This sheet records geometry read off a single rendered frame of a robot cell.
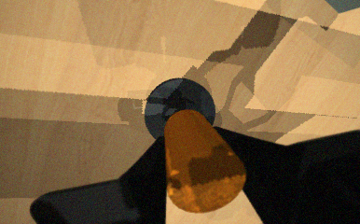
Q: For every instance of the orange knob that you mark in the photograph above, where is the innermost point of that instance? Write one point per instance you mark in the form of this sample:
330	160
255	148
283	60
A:
203	173

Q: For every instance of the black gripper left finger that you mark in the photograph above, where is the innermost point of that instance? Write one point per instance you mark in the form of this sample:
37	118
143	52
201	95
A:
139	195

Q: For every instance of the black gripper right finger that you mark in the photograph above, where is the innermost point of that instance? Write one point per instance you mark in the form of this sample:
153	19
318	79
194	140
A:
275	174

